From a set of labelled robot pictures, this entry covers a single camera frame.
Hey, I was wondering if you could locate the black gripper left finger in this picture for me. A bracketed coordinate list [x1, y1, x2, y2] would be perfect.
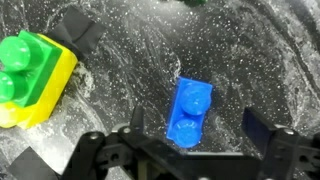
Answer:
[61, 105, 188, 180]

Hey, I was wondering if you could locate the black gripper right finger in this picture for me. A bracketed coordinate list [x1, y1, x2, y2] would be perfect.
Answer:
[241, 106, 320, 180]

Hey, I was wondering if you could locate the small blue toy block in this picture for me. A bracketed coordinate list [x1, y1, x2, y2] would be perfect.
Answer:
[165, 76, 214, 149]

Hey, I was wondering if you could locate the yellow toy block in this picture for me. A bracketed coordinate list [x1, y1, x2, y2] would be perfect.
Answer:
[0, 32, 79, 130]

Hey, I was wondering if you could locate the green toy block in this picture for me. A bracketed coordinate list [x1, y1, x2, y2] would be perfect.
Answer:
[0, 29, 64, 108]

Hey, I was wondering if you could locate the black tape piece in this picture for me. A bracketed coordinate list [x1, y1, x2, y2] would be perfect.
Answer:
[48, 4, 108, 62]
[7, 145, 63, 180]

